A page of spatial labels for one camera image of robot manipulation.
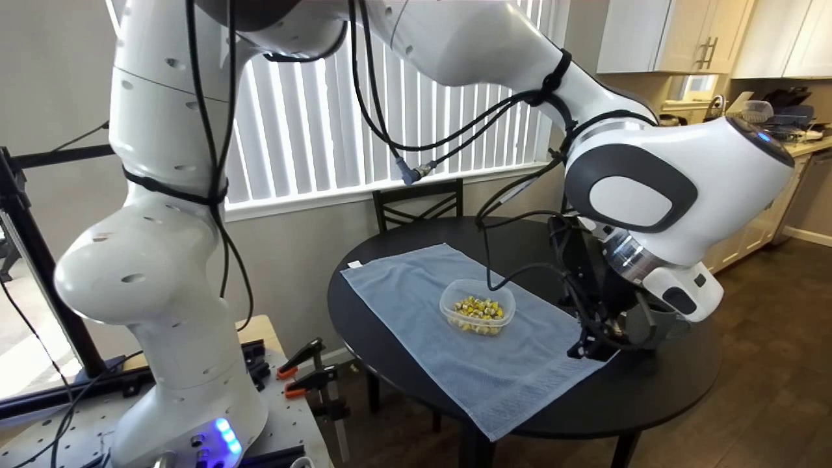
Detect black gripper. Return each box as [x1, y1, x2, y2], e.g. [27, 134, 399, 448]
[553, 215, 680, 362]

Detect yellow candies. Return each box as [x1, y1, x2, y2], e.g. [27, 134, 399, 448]
[450, 297, 506, 335]

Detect clear plastic lunchbox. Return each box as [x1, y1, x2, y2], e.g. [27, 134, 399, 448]
[438, 277, 514, 335]

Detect blue towel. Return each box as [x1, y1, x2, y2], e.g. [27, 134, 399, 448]
[339, 244, 606, 441]

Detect round black table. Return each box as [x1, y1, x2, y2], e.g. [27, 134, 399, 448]
[328, 219, 716, 468]

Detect white lower kitchen cabinet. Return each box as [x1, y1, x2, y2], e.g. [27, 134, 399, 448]
[705, 137, 832, 272]

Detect black chair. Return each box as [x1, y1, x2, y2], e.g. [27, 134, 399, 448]
[372, 179, 463, 232]

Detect white kitchen cabinets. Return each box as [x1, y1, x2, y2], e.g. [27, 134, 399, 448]
[595, 0, 832, 78]

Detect white window blinds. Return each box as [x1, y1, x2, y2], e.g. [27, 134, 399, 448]
[101, 0, 573, 210]

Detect orange handled clamp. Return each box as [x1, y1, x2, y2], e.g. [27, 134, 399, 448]
[274, 338, 325, 379]
[283, 366, 337, 400]

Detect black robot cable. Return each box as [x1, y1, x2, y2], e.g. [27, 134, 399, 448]
[118, 0, 254, 335]

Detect black metal frame stand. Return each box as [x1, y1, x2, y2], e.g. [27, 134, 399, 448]
[0, 146, 153, 419]

